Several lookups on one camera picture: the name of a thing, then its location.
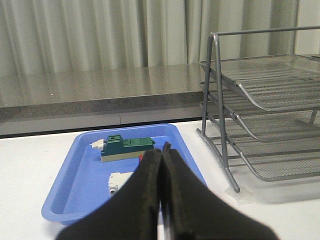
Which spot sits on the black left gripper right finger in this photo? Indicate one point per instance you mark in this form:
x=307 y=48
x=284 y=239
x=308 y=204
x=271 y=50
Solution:
x=192 y=212

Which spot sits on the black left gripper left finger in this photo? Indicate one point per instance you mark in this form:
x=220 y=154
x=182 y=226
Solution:
x=131 y=214

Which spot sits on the silver mesh tray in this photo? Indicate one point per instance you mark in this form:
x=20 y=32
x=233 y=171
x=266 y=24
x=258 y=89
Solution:
x=277 y=83
x=243 y=119
x=272 y=161

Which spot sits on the blue plastic tray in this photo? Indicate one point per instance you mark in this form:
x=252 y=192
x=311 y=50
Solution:
x=82 y=183

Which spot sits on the clear tape patch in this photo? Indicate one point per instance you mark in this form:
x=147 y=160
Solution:
x=243 y=197

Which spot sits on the silver rack frame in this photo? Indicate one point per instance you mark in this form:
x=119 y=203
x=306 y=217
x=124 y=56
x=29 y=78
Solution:
x=213 y=110

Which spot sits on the green terminal block module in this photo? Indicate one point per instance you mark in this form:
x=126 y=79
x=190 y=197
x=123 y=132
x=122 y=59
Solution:
x=115 y=148

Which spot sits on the grey steel back counter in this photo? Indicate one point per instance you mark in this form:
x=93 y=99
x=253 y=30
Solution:
x=61 y=102

